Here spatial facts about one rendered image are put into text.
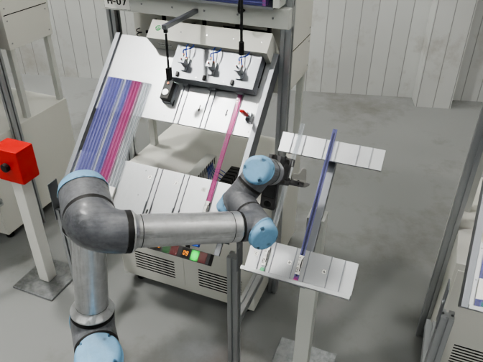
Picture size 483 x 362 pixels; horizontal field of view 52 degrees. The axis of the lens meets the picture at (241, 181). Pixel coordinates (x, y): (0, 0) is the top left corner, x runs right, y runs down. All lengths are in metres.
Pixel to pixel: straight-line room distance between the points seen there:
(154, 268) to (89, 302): 1.13
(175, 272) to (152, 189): 0.68
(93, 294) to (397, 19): 3.76
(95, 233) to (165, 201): 0.76
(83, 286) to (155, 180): 0.64
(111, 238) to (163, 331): 1.35
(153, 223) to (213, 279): 1.25
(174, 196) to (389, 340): 1.21
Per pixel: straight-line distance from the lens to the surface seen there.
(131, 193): 1.86
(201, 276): 2.33
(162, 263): 2.41
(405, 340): 2.44
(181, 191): 1.78
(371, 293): 2.60
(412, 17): 4.60
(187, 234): 1.12
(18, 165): 2.28
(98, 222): 1.07
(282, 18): 1.79
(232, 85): 1.79
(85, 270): 1.28
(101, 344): 1.35
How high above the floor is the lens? 1.80
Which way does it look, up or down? 33 degrees down
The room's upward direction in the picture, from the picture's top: straight up
